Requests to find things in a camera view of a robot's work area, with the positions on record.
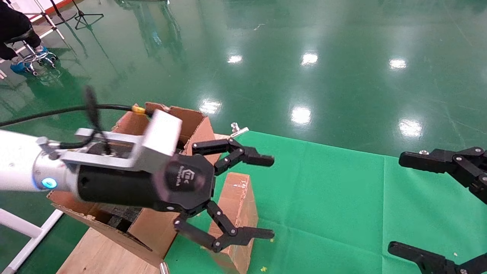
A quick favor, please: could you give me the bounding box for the black tripod stand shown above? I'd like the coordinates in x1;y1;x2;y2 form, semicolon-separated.
70;0;104;30

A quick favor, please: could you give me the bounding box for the white table frame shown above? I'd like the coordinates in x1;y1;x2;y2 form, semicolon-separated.
0;209;63;274

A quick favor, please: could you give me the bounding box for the seated person in black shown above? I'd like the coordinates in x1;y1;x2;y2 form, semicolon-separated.
0;0;50;75

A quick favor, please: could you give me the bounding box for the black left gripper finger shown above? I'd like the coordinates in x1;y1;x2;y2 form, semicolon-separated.
192;138;274;175

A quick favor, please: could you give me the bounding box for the green cloth mat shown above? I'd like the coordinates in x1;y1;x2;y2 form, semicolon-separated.
164;131;487;274

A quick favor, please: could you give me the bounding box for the large open cardboard carton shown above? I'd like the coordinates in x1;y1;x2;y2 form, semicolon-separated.
46;102;223;269

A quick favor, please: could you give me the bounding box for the small taped cardboard box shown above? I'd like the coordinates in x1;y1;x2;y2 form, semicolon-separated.
201;172;259;274

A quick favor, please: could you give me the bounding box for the chrome wheeled stool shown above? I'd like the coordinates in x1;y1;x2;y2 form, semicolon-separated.
6;29;57;76

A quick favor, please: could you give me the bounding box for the wooden board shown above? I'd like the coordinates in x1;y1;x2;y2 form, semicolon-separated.
57;132;231;274

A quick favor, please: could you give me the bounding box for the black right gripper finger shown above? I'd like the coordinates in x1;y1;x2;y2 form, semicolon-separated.
388;242;487;274
399;147;487;204

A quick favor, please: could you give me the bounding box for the black foam block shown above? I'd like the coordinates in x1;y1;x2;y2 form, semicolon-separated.
100;204;134;233

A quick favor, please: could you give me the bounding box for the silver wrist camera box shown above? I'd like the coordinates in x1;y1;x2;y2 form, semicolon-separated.
38;110;183;172

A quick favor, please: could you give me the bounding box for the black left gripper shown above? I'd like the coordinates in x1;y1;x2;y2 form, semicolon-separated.
78;152;275;253

